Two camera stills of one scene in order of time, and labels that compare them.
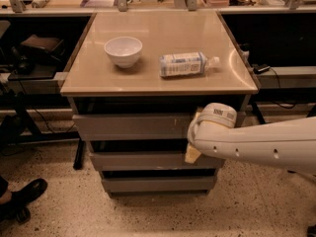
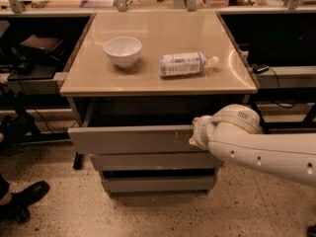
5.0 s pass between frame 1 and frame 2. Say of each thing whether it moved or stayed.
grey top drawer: moved
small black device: stayed
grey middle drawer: stayed
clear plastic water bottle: stayed
